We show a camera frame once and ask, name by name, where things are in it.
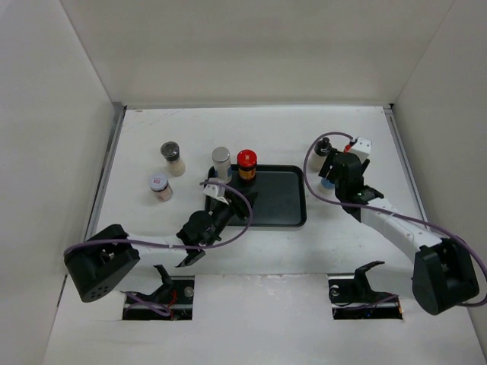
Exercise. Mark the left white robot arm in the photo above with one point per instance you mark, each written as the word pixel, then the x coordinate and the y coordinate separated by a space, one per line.
pixel 98 265

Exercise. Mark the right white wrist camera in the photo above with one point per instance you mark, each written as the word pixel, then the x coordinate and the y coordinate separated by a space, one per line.
pixel 361 147

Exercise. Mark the black cap white bottle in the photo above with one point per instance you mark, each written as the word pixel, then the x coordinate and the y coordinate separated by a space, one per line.
pixel 319 154

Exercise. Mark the grey lid salt shaker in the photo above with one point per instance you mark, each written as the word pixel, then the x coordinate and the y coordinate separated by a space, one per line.
pixel 170 151

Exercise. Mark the white lid spice jar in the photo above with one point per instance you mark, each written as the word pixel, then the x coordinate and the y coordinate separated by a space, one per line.
pixel 160 186

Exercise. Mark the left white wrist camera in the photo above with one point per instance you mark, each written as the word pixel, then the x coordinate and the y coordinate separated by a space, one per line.
pixel 215 190

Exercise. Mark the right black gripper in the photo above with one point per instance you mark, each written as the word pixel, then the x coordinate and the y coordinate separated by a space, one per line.
pixel 327 166

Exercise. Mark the silver lid blue jar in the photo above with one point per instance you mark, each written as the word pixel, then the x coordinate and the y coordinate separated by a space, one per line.
pixel 221 158

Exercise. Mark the red lid jar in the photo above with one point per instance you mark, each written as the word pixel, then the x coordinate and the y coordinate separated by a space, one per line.
pixel 246 166

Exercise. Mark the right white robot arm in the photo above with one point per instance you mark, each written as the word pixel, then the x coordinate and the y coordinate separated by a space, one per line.
pixel 443 275

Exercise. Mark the black plastic tray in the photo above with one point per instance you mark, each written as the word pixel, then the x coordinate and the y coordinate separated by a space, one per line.
pixel 280 197

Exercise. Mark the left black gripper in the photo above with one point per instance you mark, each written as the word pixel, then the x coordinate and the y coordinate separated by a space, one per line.
pixel 237 204

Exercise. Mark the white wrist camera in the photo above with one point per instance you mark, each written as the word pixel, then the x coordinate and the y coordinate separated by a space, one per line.
pixel 361 147
pixel 215 190

